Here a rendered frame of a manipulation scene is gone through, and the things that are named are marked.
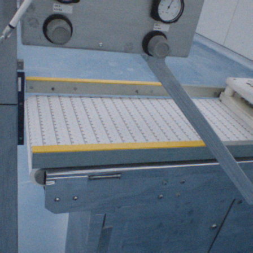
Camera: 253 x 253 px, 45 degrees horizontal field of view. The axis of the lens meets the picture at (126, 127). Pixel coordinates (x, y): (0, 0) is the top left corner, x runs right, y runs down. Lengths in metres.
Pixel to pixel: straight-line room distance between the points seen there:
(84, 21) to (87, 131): 0.29
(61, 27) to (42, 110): 0.35
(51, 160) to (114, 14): 0.25
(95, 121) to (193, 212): 0.35
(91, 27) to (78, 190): 0.29
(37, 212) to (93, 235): 0.85
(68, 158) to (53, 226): 1.02
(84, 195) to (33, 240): 0.91
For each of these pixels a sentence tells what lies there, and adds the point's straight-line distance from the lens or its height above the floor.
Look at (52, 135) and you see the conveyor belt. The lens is 0.59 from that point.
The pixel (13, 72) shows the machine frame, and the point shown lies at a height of 0.86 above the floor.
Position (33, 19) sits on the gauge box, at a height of 1.06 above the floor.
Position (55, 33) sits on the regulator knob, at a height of 1.05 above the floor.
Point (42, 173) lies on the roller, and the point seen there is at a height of 0.80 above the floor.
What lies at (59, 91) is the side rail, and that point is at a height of 0.83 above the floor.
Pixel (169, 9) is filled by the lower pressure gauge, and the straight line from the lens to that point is 0.39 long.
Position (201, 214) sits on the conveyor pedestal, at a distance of 0.84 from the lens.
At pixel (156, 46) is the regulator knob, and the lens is 0.38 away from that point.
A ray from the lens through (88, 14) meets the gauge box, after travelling 0.37.
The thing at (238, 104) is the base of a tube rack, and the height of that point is 0.84.
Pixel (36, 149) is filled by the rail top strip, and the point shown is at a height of 0.85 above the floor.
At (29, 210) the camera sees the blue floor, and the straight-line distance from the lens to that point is 1.57.
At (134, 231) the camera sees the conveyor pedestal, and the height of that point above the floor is 0.56.
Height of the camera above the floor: 1.14
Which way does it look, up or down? 30 degrees down
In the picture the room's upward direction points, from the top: 12 degrees clockwise
